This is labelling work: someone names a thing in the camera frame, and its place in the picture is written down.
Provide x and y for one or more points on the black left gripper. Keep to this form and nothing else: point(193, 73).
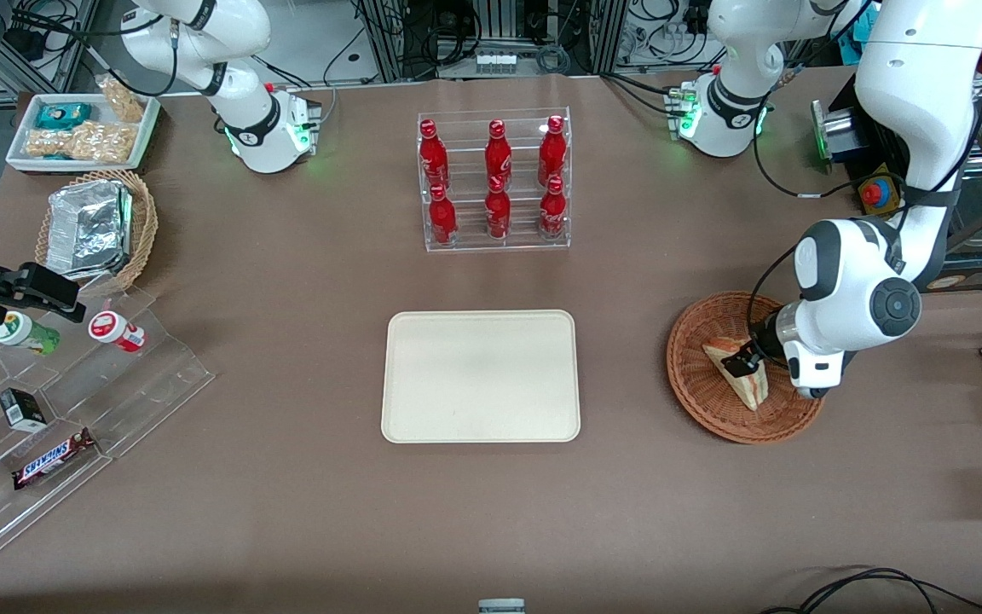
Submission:
point(765, 338)

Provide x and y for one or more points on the triangular sandwich with orange filling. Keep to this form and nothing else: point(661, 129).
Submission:
point(751, 388)

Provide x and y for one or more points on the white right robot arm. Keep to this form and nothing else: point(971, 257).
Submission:
point(235, 77)

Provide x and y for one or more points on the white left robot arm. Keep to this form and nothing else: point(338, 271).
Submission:
point(926, 85)

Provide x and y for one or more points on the round brown wicker basket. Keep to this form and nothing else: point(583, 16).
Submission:
point(696, 358)

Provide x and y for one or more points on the light tan wicker basket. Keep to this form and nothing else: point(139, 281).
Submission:
point(143, 230)

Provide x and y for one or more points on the white rectangular snack tray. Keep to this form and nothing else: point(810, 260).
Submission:
point(22, 153)

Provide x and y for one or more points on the cream rectangular serving tray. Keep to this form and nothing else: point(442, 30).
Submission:
point(457, 375)

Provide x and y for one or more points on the green bottle with white cap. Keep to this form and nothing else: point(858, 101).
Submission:
point(26, 334)

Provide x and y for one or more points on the red bottle with white cap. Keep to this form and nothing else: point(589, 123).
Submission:
point(116, 331)

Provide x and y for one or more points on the small black carton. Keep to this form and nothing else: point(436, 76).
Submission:
point(22, 409)

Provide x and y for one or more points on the clear acrylic stepped display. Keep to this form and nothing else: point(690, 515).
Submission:
point(141, 384)

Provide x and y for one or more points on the long clear peanut snack bag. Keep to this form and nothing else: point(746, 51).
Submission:
point(82, 143)

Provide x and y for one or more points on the Snickers chocolate bar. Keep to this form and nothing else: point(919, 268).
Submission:
point(54, 459)

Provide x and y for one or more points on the teal snack packet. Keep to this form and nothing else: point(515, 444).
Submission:
point(63, 115)

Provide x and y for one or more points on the red emergency stop button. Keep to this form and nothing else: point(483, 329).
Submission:
point(875, 193)

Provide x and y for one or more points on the small clear peanut snack bag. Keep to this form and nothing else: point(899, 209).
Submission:
point(123, 98)

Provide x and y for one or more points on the steel cylinder with green light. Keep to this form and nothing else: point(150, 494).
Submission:
point(832, 132)

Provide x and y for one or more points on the red cola bottle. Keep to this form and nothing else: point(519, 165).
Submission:
point(551, 153)
point(434, 158)
point(498, 158)
point(443, 220)
point(498, 213)
point(552, 213)

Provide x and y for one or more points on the clear acrylic bottle rack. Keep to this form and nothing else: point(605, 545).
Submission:
point(465, 170)

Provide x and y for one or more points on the small grey device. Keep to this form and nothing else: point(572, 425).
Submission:
point(501, 606)

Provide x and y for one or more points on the white power strip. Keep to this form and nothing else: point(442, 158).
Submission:
point(495, 61)

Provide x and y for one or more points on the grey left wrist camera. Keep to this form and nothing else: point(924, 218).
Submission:
point(813, 392)

